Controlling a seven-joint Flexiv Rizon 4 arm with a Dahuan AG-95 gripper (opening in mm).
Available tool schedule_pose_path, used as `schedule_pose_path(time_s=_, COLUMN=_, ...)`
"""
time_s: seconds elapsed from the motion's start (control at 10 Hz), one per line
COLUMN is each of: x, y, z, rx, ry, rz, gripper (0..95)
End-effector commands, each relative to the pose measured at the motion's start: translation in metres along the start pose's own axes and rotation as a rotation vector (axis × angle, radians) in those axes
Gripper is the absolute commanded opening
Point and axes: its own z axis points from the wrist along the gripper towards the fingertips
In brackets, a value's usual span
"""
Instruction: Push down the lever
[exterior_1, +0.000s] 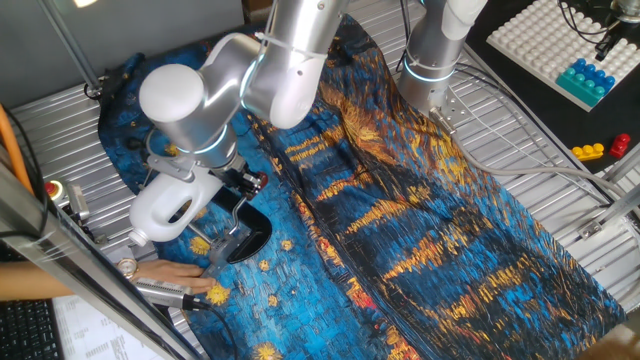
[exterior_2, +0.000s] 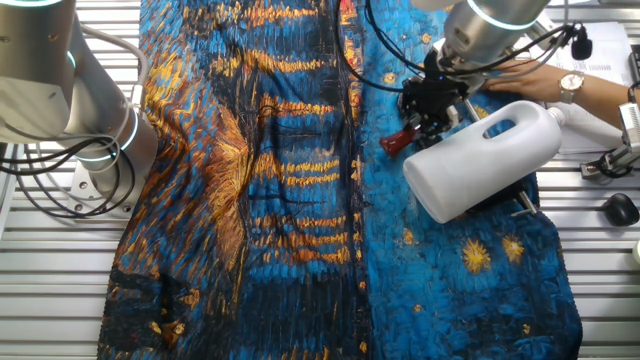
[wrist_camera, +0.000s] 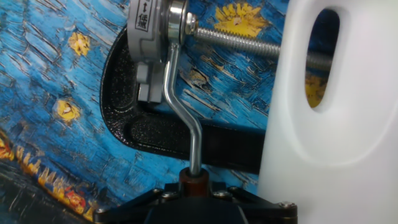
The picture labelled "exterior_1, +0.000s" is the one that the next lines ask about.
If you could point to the white studded baseplate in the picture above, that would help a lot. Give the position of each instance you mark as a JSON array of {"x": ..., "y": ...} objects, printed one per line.
[{"x": 540, "y": 45}]

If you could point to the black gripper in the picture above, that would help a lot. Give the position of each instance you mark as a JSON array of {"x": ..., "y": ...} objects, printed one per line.
[{"x": 232, "y": 175}]

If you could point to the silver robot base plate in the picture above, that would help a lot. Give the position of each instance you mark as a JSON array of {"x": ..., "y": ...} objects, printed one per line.
[{"x": 455, "y": 112}]

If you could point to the white plastic jug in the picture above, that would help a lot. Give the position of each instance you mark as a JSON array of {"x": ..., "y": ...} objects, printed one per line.
[{"x": 160, "y": 200}]

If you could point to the red toy brick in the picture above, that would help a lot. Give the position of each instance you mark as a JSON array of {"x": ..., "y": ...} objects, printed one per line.
[{"x": 620, "y": 146}]

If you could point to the neighbour robot black gripper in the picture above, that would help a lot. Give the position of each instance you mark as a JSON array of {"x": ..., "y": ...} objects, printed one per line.
[{"x": 611, "y": 40}]

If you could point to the printed table paper sheet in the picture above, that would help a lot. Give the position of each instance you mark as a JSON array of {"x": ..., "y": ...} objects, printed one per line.
[{"x": 95, "y": 335}]

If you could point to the aluminium frame beam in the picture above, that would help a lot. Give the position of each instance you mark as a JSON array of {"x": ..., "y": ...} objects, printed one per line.
[{"x": 75, "y": 255}]

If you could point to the grey metal pole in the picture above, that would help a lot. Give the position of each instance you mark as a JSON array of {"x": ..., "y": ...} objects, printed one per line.
[{"x": 70, "y": 45}]

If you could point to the blue starry night cloth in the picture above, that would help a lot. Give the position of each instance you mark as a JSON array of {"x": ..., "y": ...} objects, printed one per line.
[{"x": 400, "y": 200}]

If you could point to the silver lever base bracket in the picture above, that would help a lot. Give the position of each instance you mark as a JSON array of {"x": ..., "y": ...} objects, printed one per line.
[{"x": 222, "y": 252}]

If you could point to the yellow toy brick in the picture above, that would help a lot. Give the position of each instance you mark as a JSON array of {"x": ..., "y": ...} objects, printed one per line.
[{"x": 589, "y": 152}]

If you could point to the gold silver wristwatch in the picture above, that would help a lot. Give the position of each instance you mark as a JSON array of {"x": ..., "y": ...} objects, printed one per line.
[{"x": 127, "y": 268}]

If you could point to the black C-clamp with screw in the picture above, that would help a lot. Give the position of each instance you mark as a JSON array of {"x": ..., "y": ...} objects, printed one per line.
[{"x": 257, "y": 225}]

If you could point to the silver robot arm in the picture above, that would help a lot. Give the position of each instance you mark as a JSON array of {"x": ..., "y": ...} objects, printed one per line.
[{"x": 210, "y": 100}]

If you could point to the red emergency stop button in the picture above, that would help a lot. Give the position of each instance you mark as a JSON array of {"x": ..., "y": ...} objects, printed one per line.
[{"x": 54, "y": 190}]

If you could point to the silver depth camera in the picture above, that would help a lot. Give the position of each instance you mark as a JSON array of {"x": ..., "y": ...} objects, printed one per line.
[{"x": 160, "y": 295}]

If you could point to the bare person forearm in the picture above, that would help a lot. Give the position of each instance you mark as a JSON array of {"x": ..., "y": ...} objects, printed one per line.
[{"x": 35, "y": 282}]

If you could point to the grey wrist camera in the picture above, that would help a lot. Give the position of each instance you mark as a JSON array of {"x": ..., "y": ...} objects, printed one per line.
[{"x": 170, "y": 167}]

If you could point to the teal toy brick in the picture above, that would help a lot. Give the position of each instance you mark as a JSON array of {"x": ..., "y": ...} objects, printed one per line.
[{"x": 580, "y": 87}]

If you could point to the bare person hand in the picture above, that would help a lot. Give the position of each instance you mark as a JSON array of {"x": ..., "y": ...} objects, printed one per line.
[{"x": 172, "y": 274}]

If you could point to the aluminium frame strut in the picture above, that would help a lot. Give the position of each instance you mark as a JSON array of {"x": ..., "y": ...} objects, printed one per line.
[{"x": 612, "y": 212}]

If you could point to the black keyboard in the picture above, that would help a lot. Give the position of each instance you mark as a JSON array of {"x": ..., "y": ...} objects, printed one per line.
[{"x": 25, "y": 330}]

